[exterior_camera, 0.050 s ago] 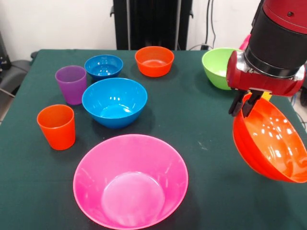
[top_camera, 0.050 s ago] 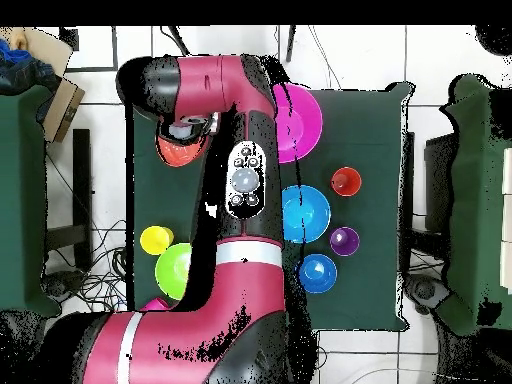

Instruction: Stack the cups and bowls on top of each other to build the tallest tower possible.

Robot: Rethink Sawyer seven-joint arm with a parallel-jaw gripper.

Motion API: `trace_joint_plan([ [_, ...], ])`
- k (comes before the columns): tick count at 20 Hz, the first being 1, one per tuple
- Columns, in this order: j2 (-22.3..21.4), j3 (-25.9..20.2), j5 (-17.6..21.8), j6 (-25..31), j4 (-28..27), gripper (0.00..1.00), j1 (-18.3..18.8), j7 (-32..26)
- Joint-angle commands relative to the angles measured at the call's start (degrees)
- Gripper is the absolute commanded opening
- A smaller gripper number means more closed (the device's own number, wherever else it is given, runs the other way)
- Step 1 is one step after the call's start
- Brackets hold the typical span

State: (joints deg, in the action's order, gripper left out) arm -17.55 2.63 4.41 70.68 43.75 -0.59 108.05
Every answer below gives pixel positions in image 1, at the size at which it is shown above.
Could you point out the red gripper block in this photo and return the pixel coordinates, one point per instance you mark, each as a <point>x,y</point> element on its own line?
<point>254,83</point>

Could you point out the green bowl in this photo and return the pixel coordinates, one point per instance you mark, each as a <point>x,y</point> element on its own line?
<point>216,67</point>

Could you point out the large shallow orange bowl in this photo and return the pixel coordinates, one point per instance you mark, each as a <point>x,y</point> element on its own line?
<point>275,143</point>

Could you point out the large pink bowl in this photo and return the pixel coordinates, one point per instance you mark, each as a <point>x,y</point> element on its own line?
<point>129,182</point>

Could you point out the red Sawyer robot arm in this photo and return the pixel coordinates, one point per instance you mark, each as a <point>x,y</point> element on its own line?
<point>278,36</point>

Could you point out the pink cup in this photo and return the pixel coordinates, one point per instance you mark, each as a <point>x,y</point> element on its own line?
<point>245,43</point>

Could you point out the dark green table cloth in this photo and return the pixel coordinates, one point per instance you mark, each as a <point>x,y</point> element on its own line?
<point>216,191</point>

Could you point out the small orange bowl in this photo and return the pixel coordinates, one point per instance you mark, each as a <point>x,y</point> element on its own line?
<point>153,64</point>

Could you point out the light blue bowl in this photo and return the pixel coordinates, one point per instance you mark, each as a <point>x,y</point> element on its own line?
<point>112,105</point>

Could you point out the small dark blue bowl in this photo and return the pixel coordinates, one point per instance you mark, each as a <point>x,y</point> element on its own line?
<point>103,65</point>

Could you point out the purple cup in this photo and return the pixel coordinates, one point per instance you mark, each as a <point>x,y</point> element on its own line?
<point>72,88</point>

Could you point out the orange cup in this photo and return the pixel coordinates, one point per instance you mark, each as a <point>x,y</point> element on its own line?
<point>57,129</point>

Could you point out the black pedestal leg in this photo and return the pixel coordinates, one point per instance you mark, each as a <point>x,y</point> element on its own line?
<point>14,72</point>

